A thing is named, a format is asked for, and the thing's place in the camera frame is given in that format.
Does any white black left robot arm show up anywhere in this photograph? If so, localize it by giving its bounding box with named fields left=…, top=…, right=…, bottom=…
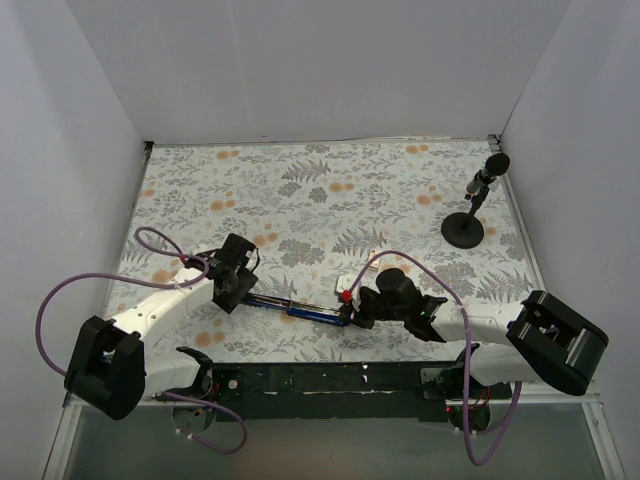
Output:
left=64, top=234, right=260, bottom=420

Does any white staple box sleeve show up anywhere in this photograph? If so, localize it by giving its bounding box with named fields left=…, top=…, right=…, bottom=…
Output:
left=369, top=249, right=381, bottom=268

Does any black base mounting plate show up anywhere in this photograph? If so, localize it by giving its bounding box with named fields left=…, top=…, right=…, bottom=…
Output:
left=212, top=361, right=464, bottom=423

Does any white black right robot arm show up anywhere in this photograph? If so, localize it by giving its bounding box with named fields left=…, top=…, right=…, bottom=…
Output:
left=338, top=268, right=609, bottom=398

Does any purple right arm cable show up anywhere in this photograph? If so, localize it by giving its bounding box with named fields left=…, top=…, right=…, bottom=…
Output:
left=349, top=250, right=524, bottom=466

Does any blue black stapler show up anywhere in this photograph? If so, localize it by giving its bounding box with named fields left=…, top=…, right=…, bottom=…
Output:
left=242, top=293, right=349, bottom=327

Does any black microphone on stand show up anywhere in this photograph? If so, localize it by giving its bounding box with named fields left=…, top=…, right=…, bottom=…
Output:
left=441, top=152, right=511, bottom=250

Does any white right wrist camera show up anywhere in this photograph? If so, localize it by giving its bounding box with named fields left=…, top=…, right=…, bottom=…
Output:
left=335, top=274, right=361, bottom=309

